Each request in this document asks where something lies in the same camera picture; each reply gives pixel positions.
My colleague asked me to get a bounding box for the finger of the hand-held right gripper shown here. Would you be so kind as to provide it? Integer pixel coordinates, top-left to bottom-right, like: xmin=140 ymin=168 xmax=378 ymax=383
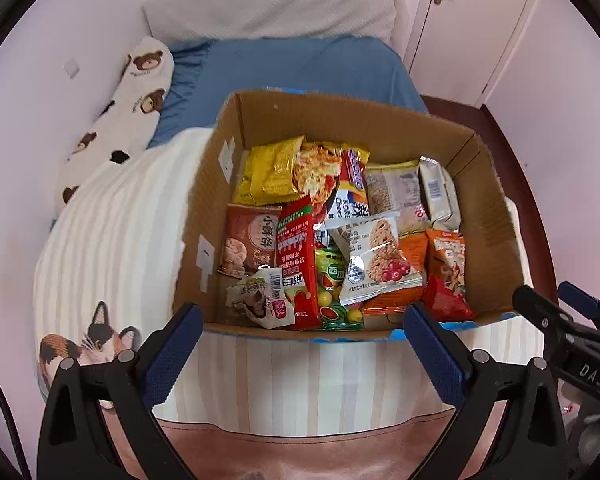
xmin=511 ymin=285 xmax=577 ymax=342
xmin=557 ymin=281 xmax=600 ymax=332

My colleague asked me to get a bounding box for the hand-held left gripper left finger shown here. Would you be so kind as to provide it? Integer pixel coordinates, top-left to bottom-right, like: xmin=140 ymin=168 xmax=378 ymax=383
xmin=37 ymin=302 xmax=204 ymax=480

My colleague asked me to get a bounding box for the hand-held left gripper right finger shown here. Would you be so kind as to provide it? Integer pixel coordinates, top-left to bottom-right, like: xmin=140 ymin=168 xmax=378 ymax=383
xmin=402 ymin=302 xmax=569 ymax=480

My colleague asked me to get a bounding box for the yellow instant noodle packet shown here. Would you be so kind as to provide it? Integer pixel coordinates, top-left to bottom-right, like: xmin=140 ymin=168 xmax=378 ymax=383
xmin=292 ymin=141 xmax=371 ymax=222

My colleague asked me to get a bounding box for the brown cardboard box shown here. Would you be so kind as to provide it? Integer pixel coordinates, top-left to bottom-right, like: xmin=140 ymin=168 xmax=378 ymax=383
xmin=172 ymin=89 xmax=527 ymax=345

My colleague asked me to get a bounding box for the orange snack packet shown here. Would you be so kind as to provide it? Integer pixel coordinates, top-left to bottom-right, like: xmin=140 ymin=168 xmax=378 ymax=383
xmin=362 ymin=232 xmax=432 ymax=318

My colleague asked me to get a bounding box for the red nut snack packet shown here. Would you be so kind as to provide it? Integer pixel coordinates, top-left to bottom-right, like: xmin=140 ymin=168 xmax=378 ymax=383
xmin=422 ymin=228 xmax=478 ymax=323

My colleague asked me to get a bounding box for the small white snack packet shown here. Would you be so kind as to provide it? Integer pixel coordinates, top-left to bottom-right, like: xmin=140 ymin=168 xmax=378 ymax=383
xmin=225 ymin=266 xmax=297 ymax=330

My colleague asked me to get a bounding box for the white oat bar packet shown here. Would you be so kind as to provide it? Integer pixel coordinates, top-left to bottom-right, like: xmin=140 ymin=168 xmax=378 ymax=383
xmin=326 ymin=211 xmax=427 ymax=307

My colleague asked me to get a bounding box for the green fruit candy packet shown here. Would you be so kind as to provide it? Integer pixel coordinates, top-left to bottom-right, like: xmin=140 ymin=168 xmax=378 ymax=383
xmin=314 ymin=247 xmax=367 ymax=332

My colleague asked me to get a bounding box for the brown biscuit packet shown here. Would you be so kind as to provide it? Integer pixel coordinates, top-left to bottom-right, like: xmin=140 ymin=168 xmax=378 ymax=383
xmin=222 ymin=203 xmax=284 ymax=279

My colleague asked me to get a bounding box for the cream striped blanket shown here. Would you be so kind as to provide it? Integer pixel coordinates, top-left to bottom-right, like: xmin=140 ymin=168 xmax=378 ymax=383
xmin=31 ymin=127 xmax=537 ymax=437

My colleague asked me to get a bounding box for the silver foil snack packet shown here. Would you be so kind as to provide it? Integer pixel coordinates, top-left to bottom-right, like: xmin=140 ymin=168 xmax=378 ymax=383
xmin=418 ymin=156 xmax=462 ymax=234

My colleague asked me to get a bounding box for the long red snack packet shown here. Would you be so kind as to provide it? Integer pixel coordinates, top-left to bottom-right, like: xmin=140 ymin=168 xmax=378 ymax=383
xmin=275 ymin=195 xmax=322 ymax=332

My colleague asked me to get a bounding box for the pink cloth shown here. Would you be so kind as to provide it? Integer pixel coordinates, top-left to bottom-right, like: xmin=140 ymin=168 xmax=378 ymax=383
xmin=112 ymin=407 xmax=481 ymax=480

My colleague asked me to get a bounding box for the pale clear noodle packet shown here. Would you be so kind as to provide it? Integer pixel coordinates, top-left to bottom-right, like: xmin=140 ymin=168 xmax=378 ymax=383
xmin=365 ymin=160 xmax=424 ymax=235

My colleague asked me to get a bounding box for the bear print pillow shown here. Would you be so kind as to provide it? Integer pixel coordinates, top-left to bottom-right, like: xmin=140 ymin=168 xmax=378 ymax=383
xmin=57 ymin=37 xmax=176 ymax=207

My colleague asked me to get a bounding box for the white door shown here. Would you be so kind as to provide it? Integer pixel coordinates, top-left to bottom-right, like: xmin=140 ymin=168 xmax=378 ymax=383
xmin=404 ymin=0 xmax=542 ymax=109

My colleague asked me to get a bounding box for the blue bed sheet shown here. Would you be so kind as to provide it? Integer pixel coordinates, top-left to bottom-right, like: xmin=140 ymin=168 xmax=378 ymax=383
xmin=146 ymin=34 xmax=429 ymax=151

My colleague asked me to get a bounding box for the white textured pillow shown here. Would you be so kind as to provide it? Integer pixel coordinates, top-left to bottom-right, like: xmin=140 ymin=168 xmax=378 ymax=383
xmin=141 ymin=0 xmax=399 ymax=50

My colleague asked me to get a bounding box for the black cable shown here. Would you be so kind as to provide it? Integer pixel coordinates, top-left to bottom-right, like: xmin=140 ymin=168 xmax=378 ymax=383
xmin=0 ymin=347 xmax=33 ymax=480

